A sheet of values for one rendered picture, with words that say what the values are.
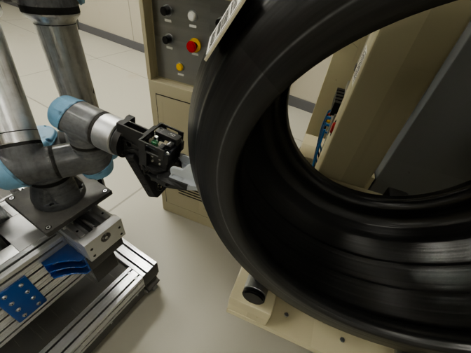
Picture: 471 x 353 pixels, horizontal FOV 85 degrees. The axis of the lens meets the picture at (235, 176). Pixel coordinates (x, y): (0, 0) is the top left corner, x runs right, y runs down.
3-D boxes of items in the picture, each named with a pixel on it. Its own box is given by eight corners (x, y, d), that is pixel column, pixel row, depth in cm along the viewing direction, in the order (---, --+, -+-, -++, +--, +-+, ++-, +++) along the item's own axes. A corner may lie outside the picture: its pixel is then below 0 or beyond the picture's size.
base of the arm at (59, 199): (22, 197, 81) (7, 174, 75) (67, 172, 91) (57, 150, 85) (50, 219, 76) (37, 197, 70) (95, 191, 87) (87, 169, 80)
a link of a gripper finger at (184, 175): (214, 180, 44) (167, 158, 46) (208, 201, 49) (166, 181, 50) (221, 169, 47) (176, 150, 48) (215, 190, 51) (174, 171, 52)
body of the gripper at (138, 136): (166, 153, 44) (106, 127, 45) (164, 187, 50) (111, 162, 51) (188, 132, 49) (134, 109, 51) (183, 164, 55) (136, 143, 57)
